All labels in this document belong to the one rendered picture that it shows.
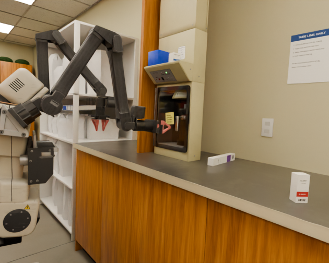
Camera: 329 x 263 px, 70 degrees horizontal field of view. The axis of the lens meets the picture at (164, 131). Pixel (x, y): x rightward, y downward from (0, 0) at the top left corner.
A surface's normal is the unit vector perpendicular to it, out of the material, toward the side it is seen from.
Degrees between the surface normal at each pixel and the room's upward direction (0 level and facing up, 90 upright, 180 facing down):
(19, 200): 90
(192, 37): 90
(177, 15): 90
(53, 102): 95
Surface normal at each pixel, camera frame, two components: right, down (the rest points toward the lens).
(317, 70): -0.75, 0.02
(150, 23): 0.66, 0.09
